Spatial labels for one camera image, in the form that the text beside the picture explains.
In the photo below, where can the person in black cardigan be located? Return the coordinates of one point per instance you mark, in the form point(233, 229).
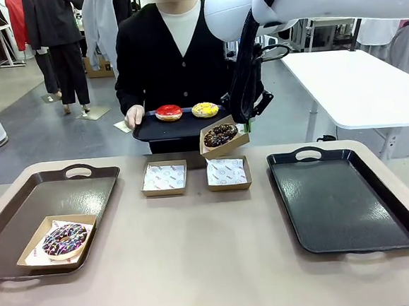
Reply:
point(154, 57)

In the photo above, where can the person's right forearm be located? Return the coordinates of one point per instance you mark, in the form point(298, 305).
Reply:
point(129, 91)

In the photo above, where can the white hanging garment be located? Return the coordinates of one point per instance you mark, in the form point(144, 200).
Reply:
point(379, 31)

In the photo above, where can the person's right hand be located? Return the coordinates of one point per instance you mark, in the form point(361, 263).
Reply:
point(134, 117)

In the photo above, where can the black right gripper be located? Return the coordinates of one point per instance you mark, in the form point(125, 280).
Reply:
point(259, 76)

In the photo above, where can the gold mannequin base plate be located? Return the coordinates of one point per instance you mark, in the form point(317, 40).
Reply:
point(51, 98)
point(93, 113)
point(122, 126)

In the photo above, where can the metal frame background tables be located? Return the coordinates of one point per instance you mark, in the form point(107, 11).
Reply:
point(322, 26)

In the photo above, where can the cardboard box on floor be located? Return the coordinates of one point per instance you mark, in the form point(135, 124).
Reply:
point(104, 68)

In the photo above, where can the black object on floor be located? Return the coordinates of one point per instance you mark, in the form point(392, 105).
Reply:
point(326, 138)

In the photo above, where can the red glazed donut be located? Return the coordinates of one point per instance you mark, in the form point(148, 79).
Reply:
point(160, 114)

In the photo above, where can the mannequin in pale grey shirt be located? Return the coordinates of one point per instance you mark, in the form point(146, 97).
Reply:
point(100, 26)

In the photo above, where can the mannequin in black suit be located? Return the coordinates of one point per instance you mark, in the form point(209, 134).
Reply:
point(56, 23)

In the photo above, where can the chocolate donut with brown sprinkles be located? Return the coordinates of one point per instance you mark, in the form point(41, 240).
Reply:
point(212, 138)

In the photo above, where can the yellow glazed donut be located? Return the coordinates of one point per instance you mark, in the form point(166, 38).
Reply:
point(197, 111)

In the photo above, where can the cardboard box with printed liner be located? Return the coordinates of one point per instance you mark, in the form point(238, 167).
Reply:
point(33, 251)
point(229, 174)
point(164, 179)
point(222, 150)

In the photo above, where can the chocolate donut with colourful sprinkles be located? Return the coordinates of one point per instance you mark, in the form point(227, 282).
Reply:
point(56, 248)

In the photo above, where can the black upright pole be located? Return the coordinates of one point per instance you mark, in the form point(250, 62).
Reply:
point(355, 34)

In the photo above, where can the mannequin in red jacket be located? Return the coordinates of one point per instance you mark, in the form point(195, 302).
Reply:
point(16, 22)

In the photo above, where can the large white table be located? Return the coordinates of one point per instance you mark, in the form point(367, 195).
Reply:
point(355, 84)

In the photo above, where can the black serving tray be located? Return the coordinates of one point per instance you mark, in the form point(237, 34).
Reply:
point(167, 131)

